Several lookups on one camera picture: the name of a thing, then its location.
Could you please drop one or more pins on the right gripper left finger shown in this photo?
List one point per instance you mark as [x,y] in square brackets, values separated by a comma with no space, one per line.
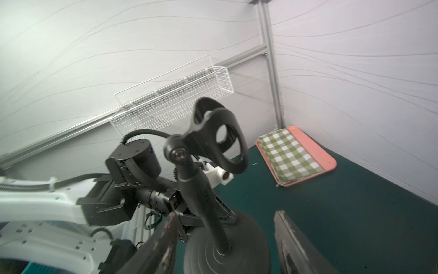
[157,255]

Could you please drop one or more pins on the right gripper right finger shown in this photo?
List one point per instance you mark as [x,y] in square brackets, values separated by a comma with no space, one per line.
[296,253]

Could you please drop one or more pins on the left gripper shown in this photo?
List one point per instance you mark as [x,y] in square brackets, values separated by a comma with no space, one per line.
[134,179]

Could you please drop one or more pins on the black round stand base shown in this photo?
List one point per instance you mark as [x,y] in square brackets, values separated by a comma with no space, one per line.
[249,250]

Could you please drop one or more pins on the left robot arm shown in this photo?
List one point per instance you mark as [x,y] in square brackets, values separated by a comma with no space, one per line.
[29,211]

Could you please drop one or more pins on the teal plastic crate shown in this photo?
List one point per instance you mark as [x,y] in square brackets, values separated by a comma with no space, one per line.
[34,268]

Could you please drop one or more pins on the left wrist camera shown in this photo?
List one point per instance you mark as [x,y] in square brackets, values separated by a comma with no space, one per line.
[217,176]

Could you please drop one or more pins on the white wire basket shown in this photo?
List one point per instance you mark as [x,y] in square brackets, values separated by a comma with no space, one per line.
[167,98]

